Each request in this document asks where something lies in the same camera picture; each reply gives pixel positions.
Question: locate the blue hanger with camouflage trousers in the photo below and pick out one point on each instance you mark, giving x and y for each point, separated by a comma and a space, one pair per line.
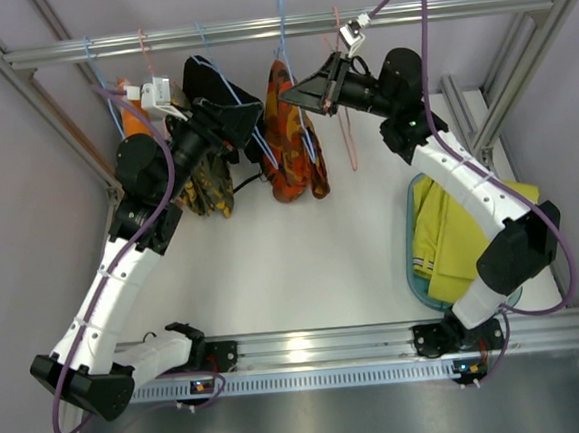
281, 54

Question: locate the blue hanger with black trousers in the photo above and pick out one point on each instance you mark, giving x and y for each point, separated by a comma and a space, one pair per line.
257, 136

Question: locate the black trousers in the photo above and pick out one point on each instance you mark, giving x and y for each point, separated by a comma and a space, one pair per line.
201, 79

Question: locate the aluminium frame right post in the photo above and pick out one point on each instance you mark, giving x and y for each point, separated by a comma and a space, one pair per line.
529, 37

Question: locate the orange white trousers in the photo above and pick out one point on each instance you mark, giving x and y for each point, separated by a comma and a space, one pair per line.
131, 124

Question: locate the teal transparent plastic bin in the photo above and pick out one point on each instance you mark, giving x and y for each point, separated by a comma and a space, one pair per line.
415, 287

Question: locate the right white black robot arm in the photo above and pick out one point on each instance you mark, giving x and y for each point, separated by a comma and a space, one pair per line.
522, 236

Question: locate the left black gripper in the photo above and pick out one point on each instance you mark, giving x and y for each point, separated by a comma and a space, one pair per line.
210, 123

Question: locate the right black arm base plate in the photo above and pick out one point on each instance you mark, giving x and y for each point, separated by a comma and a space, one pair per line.
436, 339

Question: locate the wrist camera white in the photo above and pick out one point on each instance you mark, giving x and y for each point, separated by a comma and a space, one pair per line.
160, 97
351, 34

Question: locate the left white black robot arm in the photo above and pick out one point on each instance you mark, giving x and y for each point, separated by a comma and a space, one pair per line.
85, 368

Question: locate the aluminium hanging rail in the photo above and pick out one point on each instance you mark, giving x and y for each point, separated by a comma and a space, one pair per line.
192, 36

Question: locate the orange red camouflage trousers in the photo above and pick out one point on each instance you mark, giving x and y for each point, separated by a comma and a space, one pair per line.
292, 139

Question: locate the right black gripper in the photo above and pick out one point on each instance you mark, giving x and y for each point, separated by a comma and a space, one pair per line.
332, 83

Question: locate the aluminium frame post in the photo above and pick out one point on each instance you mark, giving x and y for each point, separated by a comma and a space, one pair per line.
529, 37
24, 82

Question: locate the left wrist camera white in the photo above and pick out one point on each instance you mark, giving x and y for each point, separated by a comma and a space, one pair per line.
160, 97

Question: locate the grey slotted cable duct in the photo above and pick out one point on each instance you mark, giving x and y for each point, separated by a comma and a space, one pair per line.
254, 384

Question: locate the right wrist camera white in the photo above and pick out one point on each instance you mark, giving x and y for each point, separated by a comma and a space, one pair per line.
351, 34

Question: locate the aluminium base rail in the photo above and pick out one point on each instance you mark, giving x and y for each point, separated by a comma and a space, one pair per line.
389, 342

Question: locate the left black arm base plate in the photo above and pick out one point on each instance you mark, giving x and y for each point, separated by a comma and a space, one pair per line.
213, 356

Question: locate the green yellow camouflage trousers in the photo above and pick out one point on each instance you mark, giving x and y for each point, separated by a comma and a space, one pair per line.
209, 189

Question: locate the aluminium frame left post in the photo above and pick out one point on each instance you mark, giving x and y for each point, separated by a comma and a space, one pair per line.
24, 82

